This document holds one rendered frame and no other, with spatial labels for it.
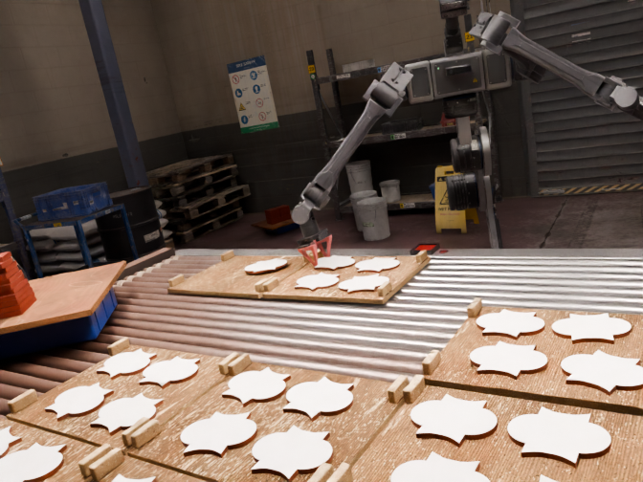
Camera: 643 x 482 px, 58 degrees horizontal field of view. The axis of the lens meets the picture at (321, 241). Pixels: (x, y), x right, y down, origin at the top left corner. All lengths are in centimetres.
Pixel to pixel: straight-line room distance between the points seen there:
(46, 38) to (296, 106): 289
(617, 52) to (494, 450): 551
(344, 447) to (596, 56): 556
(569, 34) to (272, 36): 338
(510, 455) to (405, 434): 17
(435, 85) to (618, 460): 173
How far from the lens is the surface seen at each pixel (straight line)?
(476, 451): 96
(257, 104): 768
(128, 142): 628
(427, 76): 239
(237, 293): 184
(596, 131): 632
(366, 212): 555
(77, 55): 764
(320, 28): 715
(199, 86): 823
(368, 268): 180
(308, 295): 168
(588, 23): 626
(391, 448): 98
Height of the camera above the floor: 150
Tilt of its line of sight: 15 degrees down
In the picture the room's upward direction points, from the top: 11 degrees counter-clockwise
